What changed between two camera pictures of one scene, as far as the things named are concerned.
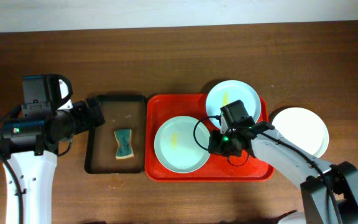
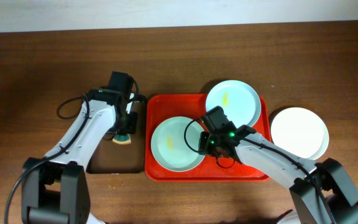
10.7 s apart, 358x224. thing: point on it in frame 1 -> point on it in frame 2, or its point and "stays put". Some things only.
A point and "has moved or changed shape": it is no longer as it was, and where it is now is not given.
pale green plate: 181,144 stays put
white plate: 302,127 stays put
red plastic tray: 160,107 stays put
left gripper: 91,112 -> 128,125
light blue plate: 225,92 stays put
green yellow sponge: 124,149 has moved or changed shape
